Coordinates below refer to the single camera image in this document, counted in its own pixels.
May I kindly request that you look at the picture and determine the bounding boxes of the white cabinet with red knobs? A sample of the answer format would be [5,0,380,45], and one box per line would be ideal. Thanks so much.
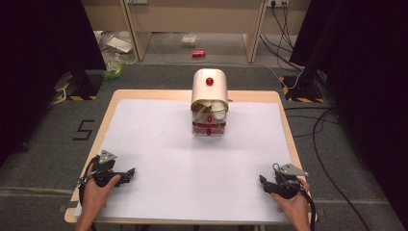
[190,67,230,138]

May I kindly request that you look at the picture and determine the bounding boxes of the long black floor cable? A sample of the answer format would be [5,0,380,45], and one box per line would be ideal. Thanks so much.
[312,107,373,231]

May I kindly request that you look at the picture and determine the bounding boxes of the white wall socket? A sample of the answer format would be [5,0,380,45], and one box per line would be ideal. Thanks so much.
[266,0,290,9]

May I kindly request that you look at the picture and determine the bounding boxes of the white crumpled papers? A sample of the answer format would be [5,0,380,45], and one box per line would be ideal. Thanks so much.
[93,30,135,56]

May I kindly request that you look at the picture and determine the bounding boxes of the white paper cup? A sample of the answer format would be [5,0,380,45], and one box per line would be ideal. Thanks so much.
[210,100,228,120]

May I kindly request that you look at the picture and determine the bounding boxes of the black cables at socket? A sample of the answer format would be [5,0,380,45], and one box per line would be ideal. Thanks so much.
[259,2,305,71]

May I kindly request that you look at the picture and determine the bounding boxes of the wooden desk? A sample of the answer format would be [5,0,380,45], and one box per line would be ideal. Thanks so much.
[80,0,312,64]

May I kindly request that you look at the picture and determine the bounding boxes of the beige paper item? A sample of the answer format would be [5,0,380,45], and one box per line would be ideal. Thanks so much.
[191,99,213,120]

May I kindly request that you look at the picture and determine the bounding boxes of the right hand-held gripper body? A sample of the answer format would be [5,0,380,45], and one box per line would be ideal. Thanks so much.
[272,163,310,200]

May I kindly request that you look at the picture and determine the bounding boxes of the hand-held gripper cable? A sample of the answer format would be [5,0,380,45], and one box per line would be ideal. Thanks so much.
[76,155,99,231]
[299,184,318,231]

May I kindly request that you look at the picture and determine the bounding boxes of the dark curtain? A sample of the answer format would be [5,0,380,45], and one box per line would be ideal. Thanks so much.
[0,0,108,168]
[289,0,408,227]

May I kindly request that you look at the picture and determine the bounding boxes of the left hand-held gripper cable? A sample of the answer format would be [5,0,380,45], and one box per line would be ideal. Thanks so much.
[76,155,99,231]

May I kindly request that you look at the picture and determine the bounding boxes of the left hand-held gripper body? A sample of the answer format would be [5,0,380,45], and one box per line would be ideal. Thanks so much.
[90,149,129,189]

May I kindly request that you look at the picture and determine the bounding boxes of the white mat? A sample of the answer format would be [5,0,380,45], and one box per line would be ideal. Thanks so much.
[73,98,308,225]

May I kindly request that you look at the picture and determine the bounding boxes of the green bag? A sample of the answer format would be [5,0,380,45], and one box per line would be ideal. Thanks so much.
[102,60,126,81]

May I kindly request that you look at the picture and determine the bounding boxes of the clear plastic container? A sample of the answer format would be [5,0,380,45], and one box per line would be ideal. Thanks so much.
[180,34,200,49]

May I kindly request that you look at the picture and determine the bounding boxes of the person's left hand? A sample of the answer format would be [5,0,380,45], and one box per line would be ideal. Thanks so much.
[82,163,122,215]

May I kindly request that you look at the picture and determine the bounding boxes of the pile of red packets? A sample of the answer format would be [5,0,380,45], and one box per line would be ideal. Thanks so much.
[192,121,227,136]
[191,122,227,138]

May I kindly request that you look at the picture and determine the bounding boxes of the black stand base striped tape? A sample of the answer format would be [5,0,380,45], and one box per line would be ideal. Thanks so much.
[278,67,327,104]
[52,70,104,102]

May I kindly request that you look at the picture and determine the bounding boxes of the wooden table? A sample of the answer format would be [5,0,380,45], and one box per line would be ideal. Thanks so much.
[64,89,319,226]

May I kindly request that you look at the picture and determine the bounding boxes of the person's right hand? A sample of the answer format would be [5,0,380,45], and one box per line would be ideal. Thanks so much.
[270,178,312,223]

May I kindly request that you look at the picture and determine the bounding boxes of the right hand-held gripper cable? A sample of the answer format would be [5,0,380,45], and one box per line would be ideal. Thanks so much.
[299,184,318,231]

